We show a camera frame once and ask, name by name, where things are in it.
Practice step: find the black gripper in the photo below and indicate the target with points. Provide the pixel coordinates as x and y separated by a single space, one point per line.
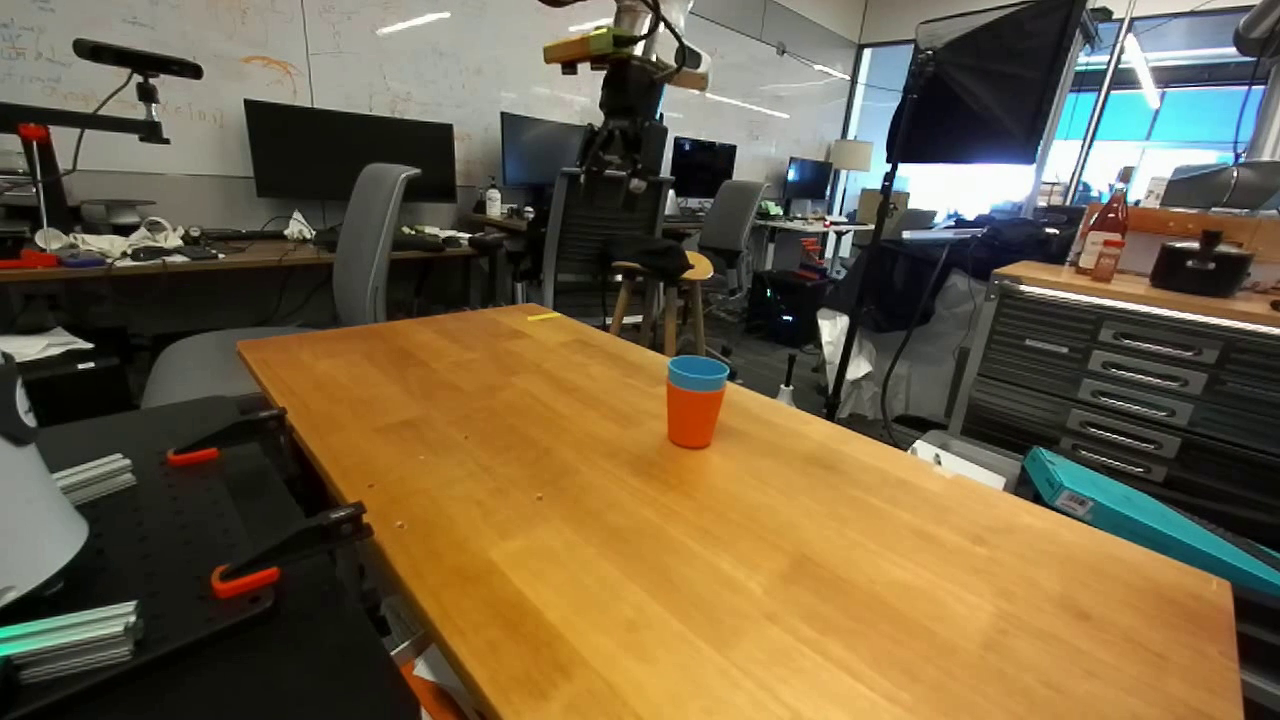
629 95

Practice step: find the blue plastic cup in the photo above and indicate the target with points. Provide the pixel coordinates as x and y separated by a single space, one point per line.
699 372

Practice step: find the orange plastic cup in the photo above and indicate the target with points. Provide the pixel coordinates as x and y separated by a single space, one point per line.
694 419

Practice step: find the small black computer monitor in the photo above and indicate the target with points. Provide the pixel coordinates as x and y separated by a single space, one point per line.
701 167

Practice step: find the black mesh office chair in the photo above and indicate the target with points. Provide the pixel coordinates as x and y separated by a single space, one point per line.
594 243

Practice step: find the wooden stool with dark seat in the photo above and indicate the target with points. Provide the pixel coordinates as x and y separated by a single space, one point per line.
666 280

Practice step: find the black light stand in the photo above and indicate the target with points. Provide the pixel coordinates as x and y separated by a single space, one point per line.
862 286

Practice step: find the large black computer monitor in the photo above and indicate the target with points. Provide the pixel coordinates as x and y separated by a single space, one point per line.
349 154

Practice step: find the grey office chair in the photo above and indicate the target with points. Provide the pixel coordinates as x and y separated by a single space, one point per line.
342 267

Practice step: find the black photo softbox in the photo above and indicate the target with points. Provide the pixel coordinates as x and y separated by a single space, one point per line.
990 80

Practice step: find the wooden desk with clutter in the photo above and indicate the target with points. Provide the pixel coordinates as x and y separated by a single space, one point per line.
200 263

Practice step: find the grey plastic storage case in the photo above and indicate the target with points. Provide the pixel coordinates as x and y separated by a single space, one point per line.
960 461

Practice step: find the red bottle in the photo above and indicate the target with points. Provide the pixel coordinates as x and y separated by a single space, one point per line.
1107 233

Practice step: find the grey drawer tool cabinet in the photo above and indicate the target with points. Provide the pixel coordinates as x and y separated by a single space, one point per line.
1132 383

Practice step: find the aluminium extrusion bar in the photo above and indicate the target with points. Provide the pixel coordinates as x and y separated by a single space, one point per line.
71 639
95 476

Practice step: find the teal and black tool case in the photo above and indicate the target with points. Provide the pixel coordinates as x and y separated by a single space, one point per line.
1155 523

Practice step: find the wrist camera on tan mount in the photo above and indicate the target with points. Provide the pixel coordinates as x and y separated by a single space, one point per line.
600 48

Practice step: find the black camera on boom arm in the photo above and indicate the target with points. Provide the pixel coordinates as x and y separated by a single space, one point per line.
120 80

